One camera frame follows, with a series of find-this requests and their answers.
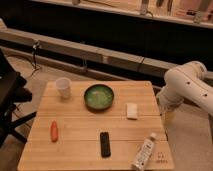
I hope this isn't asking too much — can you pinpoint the orange carrot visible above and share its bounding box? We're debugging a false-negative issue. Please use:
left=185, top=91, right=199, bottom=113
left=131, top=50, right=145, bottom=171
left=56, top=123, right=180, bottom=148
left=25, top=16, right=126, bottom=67
left=50, top=121, right=58, bottom=142

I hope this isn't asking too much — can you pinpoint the wooden folding table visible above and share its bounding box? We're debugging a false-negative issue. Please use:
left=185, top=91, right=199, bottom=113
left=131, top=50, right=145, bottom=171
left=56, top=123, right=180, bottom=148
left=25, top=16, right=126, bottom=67
left=18, top=81, right=174, bottom=171

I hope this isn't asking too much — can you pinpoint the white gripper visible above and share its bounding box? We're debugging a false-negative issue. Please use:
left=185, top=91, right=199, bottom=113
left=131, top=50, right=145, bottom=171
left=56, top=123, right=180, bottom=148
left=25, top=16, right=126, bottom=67
left=162, top=105, right=177, bottom=125

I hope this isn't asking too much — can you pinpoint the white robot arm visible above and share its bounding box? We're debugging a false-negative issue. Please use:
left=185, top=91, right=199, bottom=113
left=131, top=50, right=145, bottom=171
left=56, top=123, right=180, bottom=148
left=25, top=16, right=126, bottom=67
left=156, top=61, right=213, bottom=125

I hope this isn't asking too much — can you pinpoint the black stand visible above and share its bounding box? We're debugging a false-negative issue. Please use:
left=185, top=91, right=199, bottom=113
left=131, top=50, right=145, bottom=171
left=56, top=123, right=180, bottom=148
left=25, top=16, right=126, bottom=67
left=0, top=49, right=36, bottom=147

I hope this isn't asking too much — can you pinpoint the white plastic cup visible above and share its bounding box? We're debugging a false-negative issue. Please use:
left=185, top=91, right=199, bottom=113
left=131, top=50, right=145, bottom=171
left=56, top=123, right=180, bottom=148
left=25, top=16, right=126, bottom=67
left=55, top=77, right=71, bottom=99

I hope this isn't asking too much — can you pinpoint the green bowl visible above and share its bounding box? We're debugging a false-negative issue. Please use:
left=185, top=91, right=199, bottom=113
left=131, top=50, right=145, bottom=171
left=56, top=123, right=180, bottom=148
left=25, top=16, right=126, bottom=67
left=84, top=84, right=114, bottom=111

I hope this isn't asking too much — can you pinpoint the black eraser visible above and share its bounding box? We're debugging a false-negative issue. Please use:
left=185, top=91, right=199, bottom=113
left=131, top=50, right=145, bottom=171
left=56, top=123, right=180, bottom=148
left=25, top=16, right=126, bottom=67
left=100, top=132, right=111, bottom=157

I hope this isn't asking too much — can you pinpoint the white sponge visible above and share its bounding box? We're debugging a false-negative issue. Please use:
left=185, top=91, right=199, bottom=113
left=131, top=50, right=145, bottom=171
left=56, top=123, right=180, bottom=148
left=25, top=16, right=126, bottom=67
left=126, top=103, right=138, bottom=119

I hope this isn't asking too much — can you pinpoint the black cable on floor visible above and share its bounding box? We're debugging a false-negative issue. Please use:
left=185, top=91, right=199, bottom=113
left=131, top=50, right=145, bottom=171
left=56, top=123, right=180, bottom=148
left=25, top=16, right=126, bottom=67
left=6, top=40, right=44, bottom=80

